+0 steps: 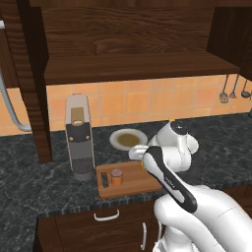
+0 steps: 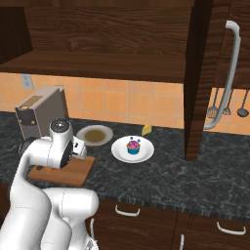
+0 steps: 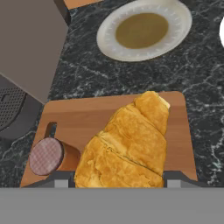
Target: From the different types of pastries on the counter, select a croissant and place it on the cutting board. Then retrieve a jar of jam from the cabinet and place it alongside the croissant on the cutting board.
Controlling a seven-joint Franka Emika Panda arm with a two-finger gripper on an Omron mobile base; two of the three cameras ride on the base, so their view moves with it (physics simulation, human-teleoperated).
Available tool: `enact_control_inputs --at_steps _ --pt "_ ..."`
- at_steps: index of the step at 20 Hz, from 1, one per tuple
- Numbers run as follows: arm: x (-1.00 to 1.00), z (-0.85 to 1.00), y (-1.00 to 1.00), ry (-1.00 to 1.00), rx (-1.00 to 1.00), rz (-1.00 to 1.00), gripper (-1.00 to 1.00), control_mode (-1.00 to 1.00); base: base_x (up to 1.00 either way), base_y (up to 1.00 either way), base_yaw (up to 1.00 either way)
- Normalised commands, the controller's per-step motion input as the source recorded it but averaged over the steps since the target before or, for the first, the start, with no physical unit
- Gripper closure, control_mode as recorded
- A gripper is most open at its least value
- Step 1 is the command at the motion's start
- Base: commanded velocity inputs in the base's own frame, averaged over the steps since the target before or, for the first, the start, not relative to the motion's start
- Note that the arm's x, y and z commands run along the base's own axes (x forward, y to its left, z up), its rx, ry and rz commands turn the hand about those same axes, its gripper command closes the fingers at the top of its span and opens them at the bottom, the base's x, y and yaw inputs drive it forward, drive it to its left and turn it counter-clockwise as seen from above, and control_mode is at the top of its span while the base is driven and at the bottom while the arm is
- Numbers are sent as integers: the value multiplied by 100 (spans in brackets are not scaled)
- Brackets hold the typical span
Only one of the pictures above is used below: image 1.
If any wooden cutting board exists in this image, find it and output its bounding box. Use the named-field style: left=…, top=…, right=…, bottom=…
left=94, top=159, right=164, bottom=200

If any grey hanging whisk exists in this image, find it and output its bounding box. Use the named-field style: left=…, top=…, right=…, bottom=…
left=219, top=74, right=230, bottom=104

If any white round plate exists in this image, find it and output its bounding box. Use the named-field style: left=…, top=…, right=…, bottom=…
left=108, top=128, right=149, bottom=152

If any white cabinet door handle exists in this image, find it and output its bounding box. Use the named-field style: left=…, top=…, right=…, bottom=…
left=140, top=221, right=149, bottom=252

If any dark wooden open cabinet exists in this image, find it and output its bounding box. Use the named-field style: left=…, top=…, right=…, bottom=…
left=41, top=0, right=242, bottom=87

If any white drawer handle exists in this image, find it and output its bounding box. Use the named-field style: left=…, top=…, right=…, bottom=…
left=93, top=209, right=121, bottom=222

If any dark wooden cabinet door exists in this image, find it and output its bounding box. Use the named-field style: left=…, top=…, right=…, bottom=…
left=54, top=225, right=156, bottom=252
left=15, top=0, right=54, bottom=164
left=206, top=0, right=252, bottom=82

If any dark wooden drawer front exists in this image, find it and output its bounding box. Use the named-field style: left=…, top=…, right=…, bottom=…
left=53, top=200, right=159, bottom=232

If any dark wooden lower cabinet door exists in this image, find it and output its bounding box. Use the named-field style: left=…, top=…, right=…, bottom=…
left=54, top=225, right=156, bottom=252

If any grey curved pipe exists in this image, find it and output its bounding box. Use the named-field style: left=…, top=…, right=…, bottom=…
left=0, top=20, right=32, bottom=133

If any grey hanging spatula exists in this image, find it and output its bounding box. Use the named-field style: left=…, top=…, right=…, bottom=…
left=228, top=74, right=238, bottom=99

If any dark hanging ladle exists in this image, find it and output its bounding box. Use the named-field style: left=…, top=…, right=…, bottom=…
left=240, top=78, right=252, bottom=99

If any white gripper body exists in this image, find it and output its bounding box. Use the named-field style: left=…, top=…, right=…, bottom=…
left=128, top=144, right=150, bottom=161

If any grey coffee machine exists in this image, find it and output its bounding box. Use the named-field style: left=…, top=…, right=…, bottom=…
left=64, top=94, right=96, bottom=182

